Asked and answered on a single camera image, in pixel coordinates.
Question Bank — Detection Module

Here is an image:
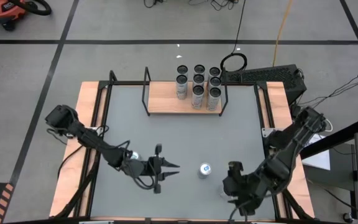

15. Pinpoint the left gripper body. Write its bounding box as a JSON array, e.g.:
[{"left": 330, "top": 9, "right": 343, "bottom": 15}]
[{"left": 122, "top": 156, "right": 157, "bottom": 180}]

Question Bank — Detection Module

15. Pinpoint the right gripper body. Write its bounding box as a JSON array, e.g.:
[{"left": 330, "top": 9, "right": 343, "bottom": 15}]
[{"left": 223, "top": 169, "right": 272, "bottom": 203}]

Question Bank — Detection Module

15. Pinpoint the white Celsius can pink band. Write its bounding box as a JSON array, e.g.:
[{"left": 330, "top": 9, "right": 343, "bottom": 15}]
[{"left": 191, "top": 85, "right": 206, "bottom": 110}]

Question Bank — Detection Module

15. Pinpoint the white Celsius Tropical Vibe can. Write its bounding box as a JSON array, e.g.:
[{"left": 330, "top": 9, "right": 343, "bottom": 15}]
[{"left": 209, "top": 76, "right": 223, "bottom": 88}]

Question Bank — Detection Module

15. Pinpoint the wooden shelf board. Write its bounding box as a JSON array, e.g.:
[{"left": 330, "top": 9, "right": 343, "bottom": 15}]
[{"left": 147, "top": 81, "right": 223, "bottom": 114}]

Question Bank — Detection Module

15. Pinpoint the wooden table base board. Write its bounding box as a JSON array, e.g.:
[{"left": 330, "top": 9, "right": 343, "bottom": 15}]
[{"left": 48, "top": 81, "right": 316, "bottom": 218}]

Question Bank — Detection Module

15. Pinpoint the white paper sheet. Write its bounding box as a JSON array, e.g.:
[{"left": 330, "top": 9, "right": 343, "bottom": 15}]
[{"left": 300, "top": 133, "right": 331, "bottom": 171}]

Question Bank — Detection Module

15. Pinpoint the black desk beam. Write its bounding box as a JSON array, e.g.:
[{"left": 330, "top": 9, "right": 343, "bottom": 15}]
[{"left": 299, "top": 118, "right": 358, "bottom": 160}]

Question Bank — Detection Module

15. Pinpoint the black metal table frame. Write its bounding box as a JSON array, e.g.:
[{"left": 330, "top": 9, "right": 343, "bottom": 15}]
[{"left": 87, "top": 70, "right": 279, "bottom": 224}]

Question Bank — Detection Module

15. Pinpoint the black cable bundle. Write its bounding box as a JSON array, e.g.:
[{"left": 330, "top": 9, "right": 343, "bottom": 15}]
[{"left": 303, "top": 72, "right": 358, "bottom": 108}]

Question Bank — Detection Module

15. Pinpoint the yellow floor cable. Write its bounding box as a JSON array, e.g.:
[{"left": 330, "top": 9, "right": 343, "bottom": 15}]
[{"left": 272, "top": 0, "right": 293, "bottom": 66}]

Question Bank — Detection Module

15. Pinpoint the black floor cable tangle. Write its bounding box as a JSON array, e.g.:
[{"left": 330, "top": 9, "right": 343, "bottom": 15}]
[{"left": 143, "top": 0, "right": 241, "bottom": 12}]

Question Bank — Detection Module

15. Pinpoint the black vacuum hose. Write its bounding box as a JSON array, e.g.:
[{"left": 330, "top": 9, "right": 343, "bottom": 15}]
[{"left": 9, "top": 0, "right": 52, "bottom": 16}]

